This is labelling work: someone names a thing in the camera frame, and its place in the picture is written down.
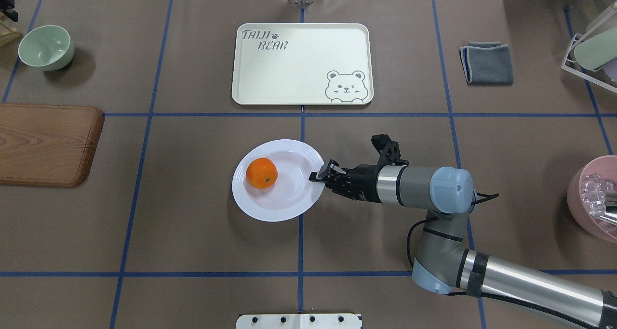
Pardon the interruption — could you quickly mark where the wooden cutting board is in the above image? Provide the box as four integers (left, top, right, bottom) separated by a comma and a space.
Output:
0, 103, 105, 188

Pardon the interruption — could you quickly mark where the folded grey cloth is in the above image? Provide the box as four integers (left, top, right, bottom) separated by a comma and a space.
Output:
459, 41, 514, 85

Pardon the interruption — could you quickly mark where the pink bowl with ice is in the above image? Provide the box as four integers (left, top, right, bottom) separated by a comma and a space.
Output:
566, 155, 617, 244

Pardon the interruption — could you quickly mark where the white round plate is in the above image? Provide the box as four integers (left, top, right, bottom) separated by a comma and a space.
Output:
231, 139, 324, 222

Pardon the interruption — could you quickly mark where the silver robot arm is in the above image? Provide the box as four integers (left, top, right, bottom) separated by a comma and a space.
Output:
309, 134, 616, 329

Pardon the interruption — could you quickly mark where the pale green cup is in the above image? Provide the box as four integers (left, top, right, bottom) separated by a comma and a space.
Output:
574, 27, 617, 70

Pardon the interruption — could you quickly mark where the cream bear print tray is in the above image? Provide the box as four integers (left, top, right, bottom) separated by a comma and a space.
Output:
231, 23, 374, 105

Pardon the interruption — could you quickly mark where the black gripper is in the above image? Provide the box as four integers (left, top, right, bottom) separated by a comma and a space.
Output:
309, 134, 409, 202

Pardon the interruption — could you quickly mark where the white cup rack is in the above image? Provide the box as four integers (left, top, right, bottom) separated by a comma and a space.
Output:
561, 1, 617, 94

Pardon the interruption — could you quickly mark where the light green bowl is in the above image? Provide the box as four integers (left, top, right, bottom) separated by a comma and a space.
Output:
18, 25, 75, 71

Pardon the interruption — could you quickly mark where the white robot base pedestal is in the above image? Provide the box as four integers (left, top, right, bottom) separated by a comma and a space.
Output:
235, 313, 363, 329

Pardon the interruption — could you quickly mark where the orange fruit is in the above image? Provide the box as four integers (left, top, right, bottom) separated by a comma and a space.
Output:
245, 158, 278, 189

